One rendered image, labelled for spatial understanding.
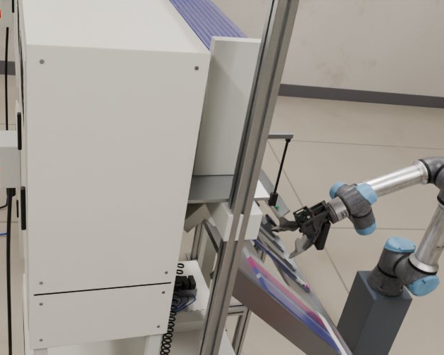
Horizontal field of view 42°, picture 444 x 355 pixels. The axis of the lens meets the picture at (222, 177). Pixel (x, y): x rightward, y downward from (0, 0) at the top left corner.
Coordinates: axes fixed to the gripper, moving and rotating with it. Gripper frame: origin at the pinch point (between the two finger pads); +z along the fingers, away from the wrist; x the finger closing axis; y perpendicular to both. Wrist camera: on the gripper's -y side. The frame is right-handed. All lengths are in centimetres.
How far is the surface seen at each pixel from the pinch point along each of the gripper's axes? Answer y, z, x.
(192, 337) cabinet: -11.9, 40.3, 6.7
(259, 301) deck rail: 25.6, 13.8, 37.9
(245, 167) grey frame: 68, 3, 42
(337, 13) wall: -113, -164, -329
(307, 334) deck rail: 3.7, 6.6, 37.9
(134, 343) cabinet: -2, 56, 6
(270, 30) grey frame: 92, -11, 41
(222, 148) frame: 65, 5, 27
